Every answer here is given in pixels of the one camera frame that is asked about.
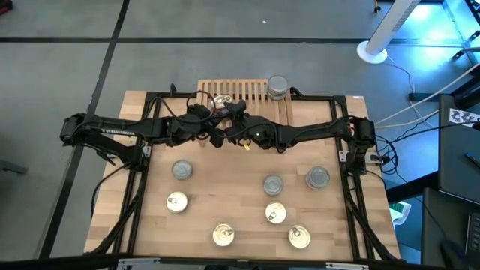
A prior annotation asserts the white green bag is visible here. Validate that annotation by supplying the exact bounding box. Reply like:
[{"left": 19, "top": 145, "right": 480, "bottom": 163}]
[{"left": 388, "top": 200, "right": 413, "bottom": 226}]

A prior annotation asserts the grey floor object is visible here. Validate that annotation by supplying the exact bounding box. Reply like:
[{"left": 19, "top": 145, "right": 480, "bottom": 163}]
[{"left": 0, "top": 159, "right": 29, "bottom": 176}]

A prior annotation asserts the black aluminium table frame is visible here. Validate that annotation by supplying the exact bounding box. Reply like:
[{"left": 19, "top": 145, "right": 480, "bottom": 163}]
[{"left": 82, "top": 82, "right": 401, "bottom": 263}]

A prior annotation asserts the white fiducial tag paper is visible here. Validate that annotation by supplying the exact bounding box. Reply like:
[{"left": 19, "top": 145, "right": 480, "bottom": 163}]
[{"left": 448, "top": 107, "right": 480, "bottom": 127}]

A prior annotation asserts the black stand base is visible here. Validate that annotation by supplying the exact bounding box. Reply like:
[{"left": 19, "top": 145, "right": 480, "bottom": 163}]
[{"left": 407, "top": 73, "right": 480, "bottom": 110}]

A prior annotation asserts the silver metal bracket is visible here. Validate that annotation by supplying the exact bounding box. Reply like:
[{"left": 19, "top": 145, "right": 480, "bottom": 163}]
[
  {"left": 325, "top": 261, "right": 371, "bottom": 270},
  {"left": 117, "top": 257, "right": 161, "bottom": 270}
]

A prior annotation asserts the green label tuna can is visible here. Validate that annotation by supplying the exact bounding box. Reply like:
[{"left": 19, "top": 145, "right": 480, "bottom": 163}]
[
  {"left": 266, "top": 75, "right": 290, "bottom": 97},
  {"left": 262, "top": 174, "right": 285, "bottom": 197},
  {"left": 305, "top": 166, "right": 331, "bottom": 188},
  {"left": 306, "top": 179, "right": 330, "bottom": 191},
  {"left": 170, "top": 159, "right": 194, "bottom": 182},
  {"left": 267, "top": 89, "right": 290, "bottom": 101}
]

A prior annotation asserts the dark grey desk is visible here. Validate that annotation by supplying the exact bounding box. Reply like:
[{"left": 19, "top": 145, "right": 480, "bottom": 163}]
[{"left": 437, "top": 93, "right": 480, "bottom": 206}]

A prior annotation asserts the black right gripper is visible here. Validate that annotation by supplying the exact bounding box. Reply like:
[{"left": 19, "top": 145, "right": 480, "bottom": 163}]
[{"left": 224, "top": 99, "right": 279, "bottom": 152}]

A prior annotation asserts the black keyboard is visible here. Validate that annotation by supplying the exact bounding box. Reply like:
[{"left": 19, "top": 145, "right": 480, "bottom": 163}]
[{"left": 464, "top": 211, "right": 480, "bottom": 260}]

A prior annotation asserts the wooden slatted shelf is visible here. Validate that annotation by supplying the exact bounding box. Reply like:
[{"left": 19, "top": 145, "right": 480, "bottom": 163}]
[{"left": 196, "top": 78, "right": 296, "bottom": 147}]

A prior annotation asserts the blue label salmon can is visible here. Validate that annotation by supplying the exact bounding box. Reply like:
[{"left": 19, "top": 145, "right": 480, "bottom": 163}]
[
  {"left": 165, "top": 190, "right": 189, "bottom": 214},
  {"left": 212, "top": 93, "right": 235, "bottom": 113},
  {"left": 211, "top": 223, "right": 236, "bottom": 248},
  {"left": 287, "top": 224, "right": 312, "bottom": 250},
  {"left": 264, "top": 201, "right": 288, "bottom": 225}
]

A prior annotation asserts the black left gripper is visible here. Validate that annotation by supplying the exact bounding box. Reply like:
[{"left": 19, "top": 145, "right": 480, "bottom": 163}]
[{"left": 183, "top": 103, "right": 230, "bottom": 143}]

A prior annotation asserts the thick white cable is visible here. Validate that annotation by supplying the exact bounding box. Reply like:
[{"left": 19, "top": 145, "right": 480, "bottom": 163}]
[{"left": 376, "top": 62, "right": 480, "bottom": 124}]

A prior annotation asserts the black desk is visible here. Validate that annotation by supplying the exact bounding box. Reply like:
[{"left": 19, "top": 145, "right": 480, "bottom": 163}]
[{"left": 420, "top": 187, "right": 480, "bottom": 270}]

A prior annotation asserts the black pen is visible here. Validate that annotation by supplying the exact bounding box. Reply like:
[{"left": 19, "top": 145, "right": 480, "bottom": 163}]
[{"left": 463, "top": 151, "right": 480, "bottom": 170}]

